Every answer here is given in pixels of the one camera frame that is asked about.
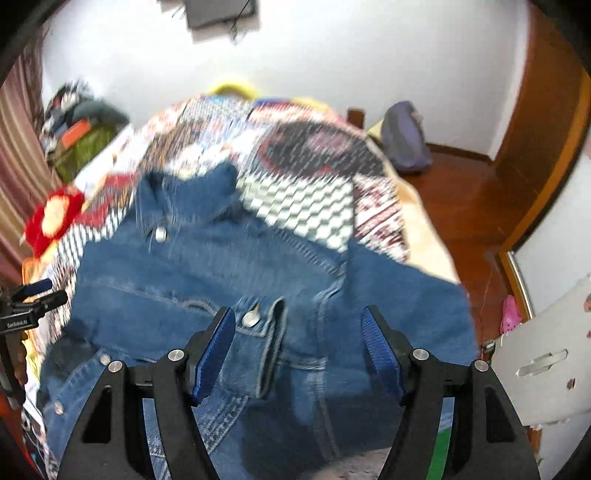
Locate red flower plush pillow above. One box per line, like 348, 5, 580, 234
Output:
23, 187, 86, 257

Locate yellow pillow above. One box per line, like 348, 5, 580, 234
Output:
205, 82, 338, 116

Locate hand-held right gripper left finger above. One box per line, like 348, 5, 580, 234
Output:
58, 307, 236, 480

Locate blue denim jacket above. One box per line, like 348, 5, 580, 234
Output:
37, 161, 478, 480

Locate patchwork printed bedspread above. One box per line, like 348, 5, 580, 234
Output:
21, 92, 462, 416

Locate striped maroon curtain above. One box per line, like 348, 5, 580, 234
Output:
0, 28, 65, 287

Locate purple backpack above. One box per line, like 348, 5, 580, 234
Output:
381, 100, 434, 174

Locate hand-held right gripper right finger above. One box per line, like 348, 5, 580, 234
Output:
360, 305, 541, 480

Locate dark wall frame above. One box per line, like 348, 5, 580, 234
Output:
185, 0, 259, 31

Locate metal framed panel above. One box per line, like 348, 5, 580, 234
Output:
498, 217, 591, 319

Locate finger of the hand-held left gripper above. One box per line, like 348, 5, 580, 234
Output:
10, 279, 68, 319

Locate wooden door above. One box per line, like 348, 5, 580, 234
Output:
489, 4, 591, 259

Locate pink shoe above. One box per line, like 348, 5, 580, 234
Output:
501, 295, 522, 333

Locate orange box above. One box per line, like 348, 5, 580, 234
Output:
62, 120, 90, 148

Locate grey cloth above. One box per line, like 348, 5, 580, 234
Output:
74, 99, 130, 127

